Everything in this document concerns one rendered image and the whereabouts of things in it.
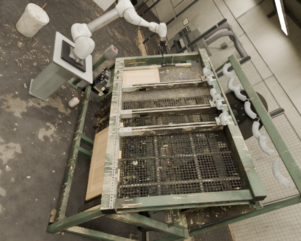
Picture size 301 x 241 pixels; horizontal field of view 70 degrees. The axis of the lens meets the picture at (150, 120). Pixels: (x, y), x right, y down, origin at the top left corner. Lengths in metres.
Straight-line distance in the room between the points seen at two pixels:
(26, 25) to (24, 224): 2.51
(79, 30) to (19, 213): 1.93
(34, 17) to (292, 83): 6.71
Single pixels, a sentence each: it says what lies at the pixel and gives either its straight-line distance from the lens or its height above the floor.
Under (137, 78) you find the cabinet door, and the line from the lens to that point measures 2.92.
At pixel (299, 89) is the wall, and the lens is 7.54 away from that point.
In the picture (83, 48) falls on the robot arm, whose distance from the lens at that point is 2.55.
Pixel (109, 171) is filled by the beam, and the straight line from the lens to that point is 2.01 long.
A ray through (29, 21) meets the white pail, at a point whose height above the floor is 0.25.
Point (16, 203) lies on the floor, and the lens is 2.47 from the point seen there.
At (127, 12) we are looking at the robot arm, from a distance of 2.53.
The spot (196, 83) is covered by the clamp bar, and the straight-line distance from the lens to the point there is 2.77.
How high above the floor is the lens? 2.19
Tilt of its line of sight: 26 degrees down
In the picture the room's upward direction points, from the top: 60 degrees clockwise
